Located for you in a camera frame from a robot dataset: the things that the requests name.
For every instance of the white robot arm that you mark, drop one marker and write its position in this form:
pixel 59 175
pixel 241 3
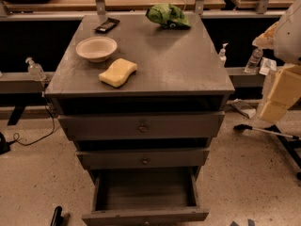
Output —
pixel 284 38

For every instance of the grey open bottom drawer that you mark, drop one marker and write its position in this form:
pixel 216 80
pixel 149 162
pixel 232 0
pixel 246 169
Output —
pixel 145 197

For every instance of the black object bottom left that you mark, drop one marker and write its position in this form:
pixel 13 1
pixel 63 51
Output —
pixel 59 218

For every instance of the black snack bar wrapper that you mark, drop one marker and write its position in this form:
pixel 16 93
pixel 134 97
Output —
pixel 106 26

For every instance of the yellow sponge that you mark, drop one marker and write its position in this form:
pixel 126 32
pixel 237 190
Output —
pixel 118 72

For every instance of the folded paper on floor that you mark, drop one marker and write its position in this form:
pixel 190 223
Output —
pixel 244 108

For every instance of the white pump bottle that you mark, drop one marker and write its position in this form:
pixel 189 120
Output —
pixel 222 54

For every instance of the white paper bowl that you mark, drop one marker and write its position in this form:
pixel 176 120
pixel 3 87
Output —
pixel 96 49

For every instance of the white wipes packet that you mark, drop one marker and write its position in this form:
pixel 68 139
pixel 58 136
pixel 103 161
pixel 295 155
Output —
pixel 267 65

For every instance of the clear sanitizer pump bottle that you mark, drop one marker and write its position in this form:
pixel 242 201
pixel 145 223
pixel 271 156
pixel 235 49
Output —
pixel 36 71

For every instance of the black handled metal rod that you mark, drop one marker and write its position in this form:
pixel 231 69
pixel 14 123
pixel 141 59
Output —
pixel 243 127

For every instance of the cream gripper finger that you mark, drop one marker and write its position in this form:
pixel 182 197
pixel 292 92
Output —
pixel 285 92

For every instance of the grey wooden drawer cabinet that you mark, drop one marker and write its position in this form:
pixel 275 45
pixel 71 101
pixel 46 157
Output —
pixel 178 71

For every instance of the clear plastic water bottle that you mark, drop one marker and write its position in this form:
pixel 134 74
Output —
pixel 254 60

